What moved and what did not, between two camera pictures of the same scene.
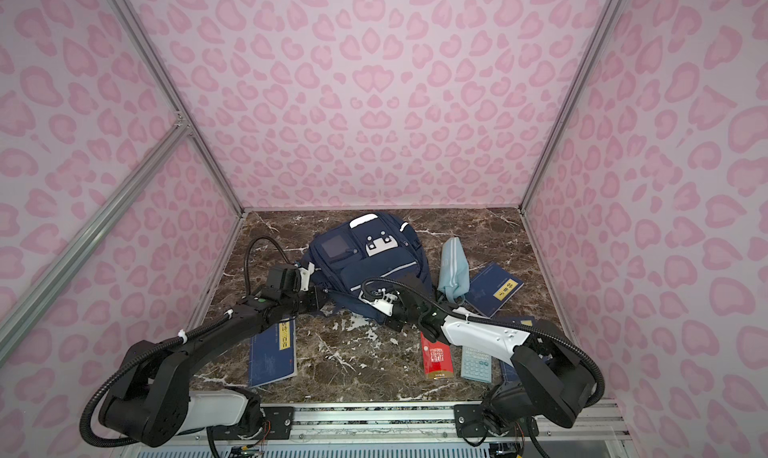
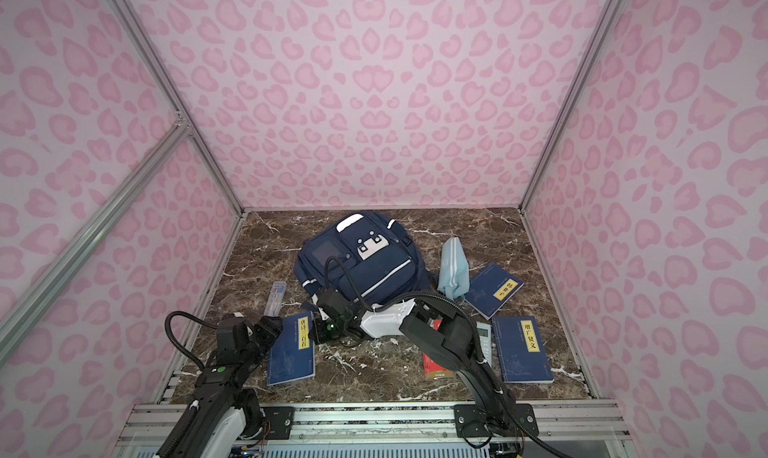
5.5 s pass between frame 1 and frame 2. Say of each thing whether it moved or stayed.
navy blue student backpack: stayed
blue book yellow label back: stayed
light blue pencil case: stayed
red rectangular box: stayed
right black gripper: moved
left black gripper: moved
